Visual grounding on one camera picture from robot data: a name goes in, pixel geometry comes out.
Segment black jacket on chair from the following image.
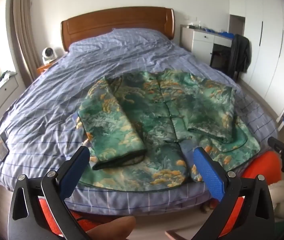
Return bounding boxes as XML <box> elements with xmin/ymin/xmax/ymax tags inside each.
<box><xmin>228</xmin><ymin>34</ymin><xmax>251</xmax><ymax>79</ymax></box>

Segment wooden nightstand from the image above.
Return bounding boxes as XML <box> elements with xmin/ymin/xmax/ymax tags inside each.
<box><xmin>36</xmin><ymin>61</ymin><xmax>57</xmax><ymax>75</ymax></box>

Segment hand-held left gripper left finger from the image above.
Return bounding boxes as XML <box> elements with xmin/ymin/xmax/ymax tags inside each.
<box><xmin>7</xmin><ymin>146</ymin><xmax>91</xmax><ymax>240</ymax></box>

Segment green and white cloth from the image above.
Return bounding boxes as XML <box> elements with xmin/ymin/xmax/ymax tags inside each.
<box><xmin>0</xmin><ymin>70</ymin><xmax>17</xmax><ymax>83</ymax></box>

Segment blue items on desk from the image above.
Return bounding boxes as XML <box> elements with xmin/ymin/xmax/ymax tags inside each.
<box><xmin>205</xmin><ymin>29</ymin><xmax>233</xmax><ymax>38</ymax></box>

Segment beige curtain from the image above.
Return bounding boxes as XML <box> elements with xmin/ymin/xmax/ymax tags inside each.
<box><xmin>9</xmin><ymin>0</ymin><xmax>41</xmax><ymax>83</ymax></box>

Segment person's left hand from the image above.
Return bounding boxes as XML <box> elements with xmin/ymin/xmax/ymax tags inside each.
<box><xmin>86</xmin><ymin>216</ymin><xmax>137</xmax><ymax>240</ymax></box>

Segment wooden headboard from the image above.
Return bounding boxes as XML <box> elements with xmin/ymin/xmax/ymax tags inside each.
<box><xmin>61</xmin><ymin>7</ymin><xmax>175</xmax><ymax>53</ymax></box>

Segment bed with blue checked duvet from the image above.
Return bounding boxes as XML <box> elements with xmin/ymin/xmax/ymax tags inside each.
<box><xmin>0</xmin><ymin>28</ymin><xmax>278</xmax><ymax>215</ymax></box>

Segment green printed padded jacket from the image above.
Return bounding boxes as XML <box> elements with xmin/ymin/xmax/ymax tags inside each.
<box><xmin>76</xmin><ymin>69</ymin><xmax>261</xmax><ymax>193</ymax></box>

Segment white desk with drawers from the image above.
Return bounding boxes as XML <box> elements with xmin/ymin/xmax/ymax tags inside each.
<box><xmin>180</xmin><ymin>24</ymin><xmax>233</xmax><ymax>60</ymax></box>

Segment white round fan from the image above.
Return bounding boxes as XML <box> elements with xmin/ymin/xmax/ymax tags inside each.
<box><xmin>41</xmin><ymin>47</ymin><xmax>57</xmax><ymax>65</ymax></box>

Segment white wardrobe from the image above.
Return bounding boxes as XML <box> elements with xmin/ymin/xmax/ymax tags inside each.
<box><xmin>228</xmin><ymin>0</ymin><xmax>284</xmax><ymax>128</ymax></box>

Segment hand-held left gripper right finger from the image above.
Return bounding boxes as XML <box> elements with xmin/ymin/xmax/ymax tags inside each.
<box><xmin>190</xmin><ymin>147</ymin><xmax>276</xmax><ymax>240</ymax></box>

